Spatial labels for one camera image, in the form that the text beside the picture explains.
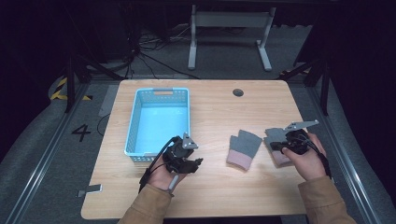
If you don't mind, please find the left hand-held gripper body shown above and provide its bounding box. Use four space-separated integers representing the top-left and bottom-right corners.
162 132 201 175

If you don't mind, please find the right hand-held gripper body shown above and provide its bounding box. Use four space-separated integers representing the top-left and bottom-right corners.
281 119 320 156

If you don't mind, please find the light blue plastic basket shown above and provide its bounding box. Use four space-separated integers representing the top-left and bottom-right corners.
123 87 191 163

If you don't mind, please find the person's right hand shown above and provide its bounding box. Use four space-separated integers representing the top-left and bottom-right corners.
281 133 328 182

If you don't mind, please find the person's left hand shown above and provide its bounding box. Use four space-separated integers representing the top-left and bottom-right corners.
146 154 189 191

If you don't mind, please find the black metal stand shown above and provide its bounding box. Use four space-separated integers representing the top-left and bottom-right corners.
63 52 126 114
279 55 332 117

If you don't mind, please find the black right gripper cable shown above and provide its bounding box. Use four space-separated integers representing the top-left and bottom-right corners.
303 133 333 180

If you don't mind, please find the aluminium floor rail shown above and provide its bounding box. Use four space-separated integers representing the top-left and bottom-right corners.
306 83 382 224
4 81 92 224

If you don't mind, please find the thin black floor cable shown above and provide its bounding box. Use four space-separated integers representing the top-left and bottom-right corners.
95 113 112 137

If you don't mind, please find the bundle of black floor cables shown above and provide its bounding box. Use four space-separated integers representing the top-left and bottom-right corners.
123 24 201 80

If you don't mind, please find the grey metal table frame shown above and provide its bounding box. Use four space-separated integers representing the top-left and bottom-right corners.
187 4 277 72

